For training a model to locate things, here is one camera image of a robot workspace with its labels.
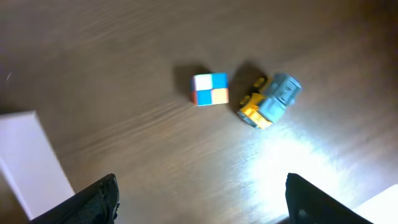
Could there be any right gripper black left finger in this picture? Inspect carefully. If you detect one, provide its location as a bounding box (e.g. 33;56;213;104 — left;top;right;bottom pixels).
29;174;119;224

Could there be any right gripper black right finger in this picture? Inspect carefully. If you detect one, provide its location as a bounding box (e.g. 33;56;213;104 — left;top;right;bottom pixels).
285;173;371;224

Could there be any yellow grey mixer truck toy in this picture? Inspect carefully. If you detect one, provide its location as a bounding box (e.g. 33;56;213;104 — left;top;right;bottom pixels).
238;73;302;129

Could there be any white cardboard box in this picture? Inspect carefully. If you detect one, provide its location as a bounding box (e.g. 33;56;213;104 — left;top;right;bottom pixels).
1;111;75;220

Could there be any colourful puzzle cube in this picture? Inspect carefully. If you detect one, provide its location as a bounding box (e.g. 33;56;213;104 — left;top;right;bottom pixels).
192;73;229;106

